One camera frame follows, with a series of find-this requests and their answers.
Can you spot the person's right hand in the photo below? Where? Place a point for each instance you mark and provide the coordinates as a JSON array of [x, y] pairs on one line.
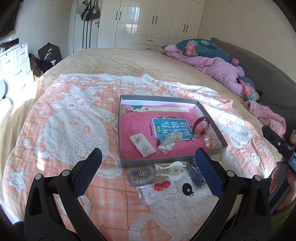
[[291, 180]]

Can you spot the white wardrobe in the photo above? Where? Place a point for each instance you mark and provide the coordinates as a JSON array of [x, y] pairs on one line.
[[148, 25]]

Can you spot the white chair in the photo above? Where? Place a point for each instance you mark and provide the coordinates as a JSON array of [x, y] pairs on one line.
[[5, 103]]

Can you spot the grey cardboard tray box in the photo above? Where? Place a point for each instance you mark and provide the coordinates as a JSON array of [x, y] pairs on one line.
[[157, 100]]

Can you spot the gold bow earrings card bag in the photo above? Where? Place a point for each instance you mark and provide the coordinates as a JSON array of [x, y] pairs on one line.
[[142, 144]]

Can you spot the pink purple duvet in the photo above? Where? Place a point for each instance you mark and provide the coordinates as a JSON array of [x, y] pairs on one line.
[[222, 71]]

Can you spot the cream hair claw clip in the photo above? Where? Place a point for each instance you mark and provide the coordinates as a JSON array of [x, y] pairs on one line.
[[173, 170]]

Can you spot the black beads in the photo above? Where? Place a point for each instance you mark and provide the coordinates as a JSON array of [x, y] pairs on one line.
[[195, 174]]

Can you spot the pink knitted cloth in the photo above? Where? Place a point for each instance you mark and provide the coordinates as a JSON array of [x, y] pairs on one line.
[[267, 117]]

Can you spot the dark grey headboard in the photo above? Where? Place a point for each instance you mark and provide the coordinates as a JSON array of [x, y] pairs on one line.
[[278, 89]]

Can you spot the white drawer dresser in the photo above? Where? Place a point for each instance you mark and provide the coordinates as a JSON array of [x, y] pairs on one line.
[[16, 70]]

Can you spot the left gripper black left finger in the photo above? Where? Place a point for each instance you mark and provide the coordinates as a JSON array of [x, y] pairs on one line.
[[53, 211]]

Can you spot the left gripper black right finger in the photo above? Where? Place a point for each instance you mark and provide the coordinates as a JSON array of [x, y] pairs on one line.
[[242, 211]]

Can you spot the red ball earrings bag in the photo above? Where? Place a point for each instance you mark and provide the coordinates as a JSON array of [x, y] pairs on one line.
[[159, 191]]

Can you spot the white door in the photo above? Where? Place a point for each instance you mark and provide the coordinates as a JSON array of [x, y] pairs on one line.
[[84, 34]]

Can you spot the dark red strap wristwatch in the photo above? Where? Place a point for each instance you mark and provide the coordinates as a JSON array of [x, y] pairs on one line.
[[201, 126]]

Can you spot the beige bed cover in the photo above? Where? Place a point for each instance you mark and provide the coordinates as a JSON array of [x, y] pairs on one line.
[[129, 62]]

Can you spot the teal floral pillow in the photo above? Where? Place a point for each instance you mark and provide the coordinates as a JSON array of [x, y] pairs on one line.
[[207, 48]]

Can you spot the bags hanging on door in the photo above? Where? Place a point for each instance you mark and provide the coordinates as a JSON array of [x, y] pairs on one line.
[[88, 10]]

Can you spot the black bag on floor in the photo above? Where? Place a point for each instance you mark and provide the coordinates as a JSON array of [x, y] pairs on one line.
[[49, 56]]

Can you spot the small gold jewelry clear bag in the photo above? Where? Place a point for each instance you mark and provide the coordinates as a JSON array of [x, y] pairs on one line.
[[169, 142]]

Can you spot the pearl clear hair clip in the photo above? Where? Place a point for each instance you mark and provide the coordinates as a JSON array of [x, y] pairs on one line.
[[210, 142]]

